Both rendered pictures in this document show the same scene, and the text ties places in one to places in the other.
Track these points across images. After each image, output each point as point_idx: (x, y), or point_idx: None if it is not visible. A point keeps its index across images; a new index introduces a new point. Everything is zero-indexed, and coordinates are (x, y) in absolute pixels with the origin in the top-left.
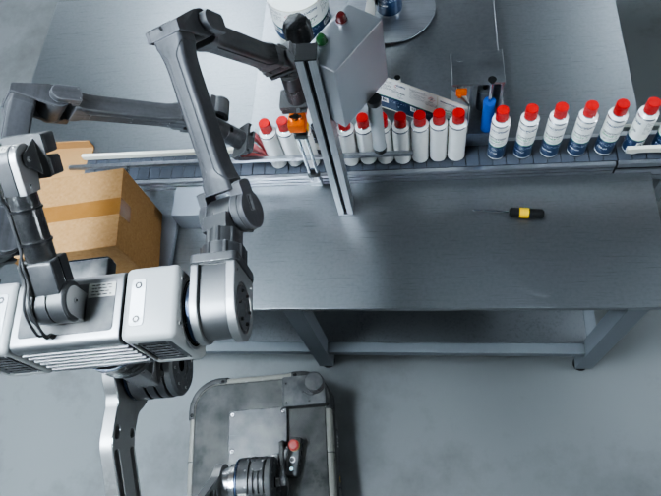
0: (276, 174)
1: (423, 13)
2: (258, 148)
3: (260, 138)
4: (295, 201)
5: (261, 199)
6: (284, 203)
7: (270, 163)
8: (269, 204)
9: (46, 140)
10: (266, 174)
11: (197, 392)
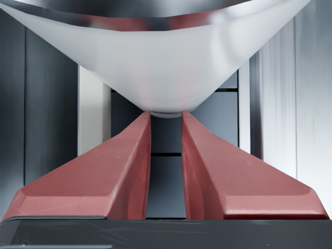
0: (239, 86)
1: None
2: (233, 160)
3: (3, 201)
4: (316, 23)
5: (303, 171)
6: (324, 68)
7: (174, 123)
8: (327, 135)
9: None
10: (237, 144)
11: None
